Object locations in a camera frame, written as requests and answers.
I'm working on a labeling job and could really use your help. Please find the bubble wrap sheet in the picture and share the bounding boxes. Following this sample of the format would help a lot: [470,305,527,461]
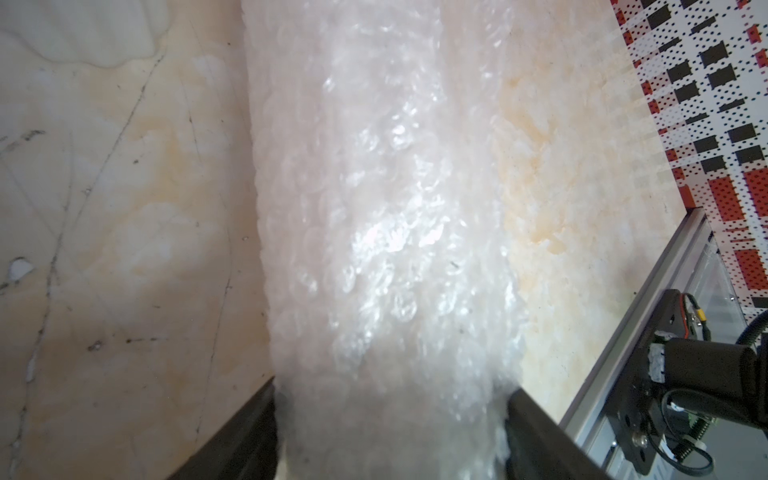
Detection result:
[242,1,526,479]

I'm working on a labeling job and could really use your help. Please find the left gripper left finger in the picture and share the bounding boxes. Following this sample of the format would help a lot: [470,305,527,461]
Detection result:
[170,381,279,480]

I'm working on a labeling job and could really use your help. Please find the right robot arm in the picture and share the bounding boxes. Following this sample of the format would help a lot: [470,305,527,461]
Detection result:
[663,312,767,431]

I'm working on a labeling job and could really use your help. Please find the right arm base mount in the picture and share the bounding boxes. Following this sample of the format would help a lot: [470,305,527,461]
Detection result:
[605,289,714,478]

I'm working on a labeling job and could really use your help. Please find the small white ribbed vase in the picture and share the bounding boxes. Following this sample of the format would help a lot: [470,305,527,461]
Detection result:
[1,0,171,68]

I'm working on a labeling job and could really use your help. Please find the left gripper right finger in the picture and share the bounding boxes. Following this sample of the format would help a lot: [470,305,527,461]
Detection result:
[505,389,609,480]

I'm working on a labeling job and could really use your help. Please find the aluminium front rail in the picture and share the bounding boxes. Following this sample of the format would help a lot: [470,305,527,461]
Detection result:
[557,206,768,480]

